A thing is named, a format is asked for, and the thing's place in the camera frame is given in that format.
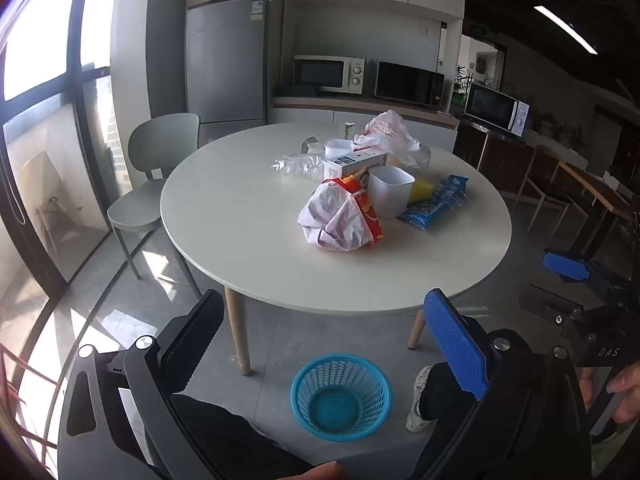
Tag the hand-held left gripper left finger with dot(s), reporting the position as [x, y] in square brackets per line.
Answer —
[192, 340]

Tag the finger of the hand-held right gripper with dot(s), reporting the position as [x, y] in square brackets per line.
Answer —
[565, 265]
[545, 305]

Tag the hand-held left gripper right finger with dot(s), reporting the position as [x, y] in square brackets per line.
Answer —
[455, 345]

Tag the blue plastic basket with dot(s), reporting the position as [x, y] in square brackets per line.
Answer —
[340, 410]

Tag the blue snack packet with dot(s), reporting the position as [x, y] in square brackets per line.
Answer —
[435, 205]

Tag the yellow sponge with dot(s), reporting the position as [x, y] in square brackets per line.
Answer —
[422, 190]

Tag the white plastic cup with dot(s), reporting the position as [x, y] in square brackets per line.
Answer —
[390, 197]
[337, 149]

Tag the red yellow snack bag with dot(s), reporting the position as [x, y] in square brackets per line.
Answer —
[335, 215]

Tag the clear plastic wrap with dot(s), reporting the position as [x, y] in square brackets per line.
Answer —
[300, 165]

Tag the white blue carton box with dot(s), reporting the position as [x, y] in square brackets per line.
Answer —
[350, 162]

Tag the person's right hand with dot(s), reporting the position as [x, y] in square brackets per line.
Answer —
[627, 395]

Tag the person's right leg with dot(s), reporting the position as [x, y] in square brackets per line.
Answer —
[440, 400]

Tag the person's leg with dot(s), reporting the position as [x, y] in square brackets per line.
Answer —
[440, 400]
[225, 435]

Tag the white sneaker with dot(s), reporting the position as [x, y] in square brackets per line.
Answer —
[417, 405]

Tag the wooden chair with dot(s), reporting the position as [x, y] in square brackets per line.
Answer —
[545, 195]

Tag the wooden desk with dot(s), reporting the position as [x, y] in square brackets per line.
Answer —
[590, 185]

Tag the person's left leg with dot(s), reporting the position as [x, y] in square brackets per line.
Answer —
[225, 435]

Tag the dark wooden sideboard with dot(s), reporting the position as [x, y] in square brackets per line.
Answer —
[500, 160]

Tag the round white table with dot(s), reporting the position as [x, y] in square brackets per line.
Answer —
[240, 220]

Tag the white microwave with black door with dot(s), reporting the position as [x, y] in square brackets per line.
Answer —
[492, 105]

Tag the green potted plant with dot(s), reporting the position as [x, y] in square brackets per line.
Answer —
[461, 85]

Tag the translucent white plastic bag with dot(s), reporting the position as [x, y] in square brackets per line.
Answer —
[390, 132]

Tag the small crumpled grey wrapper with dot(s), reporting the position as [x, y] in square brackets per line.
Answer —
[310, 144]

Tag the ceiling light strip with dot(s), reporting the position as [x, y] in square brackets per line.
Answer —
[565, 29]

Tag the white kitchen counter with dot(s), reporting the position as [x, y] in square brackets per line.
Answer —
[310, 110]

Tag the grey refrigerator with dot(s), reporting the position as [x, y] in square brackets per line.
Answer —
[225, 70]

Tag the black framed glass door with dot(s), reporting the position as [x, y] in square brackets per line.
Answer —
[75, 90]

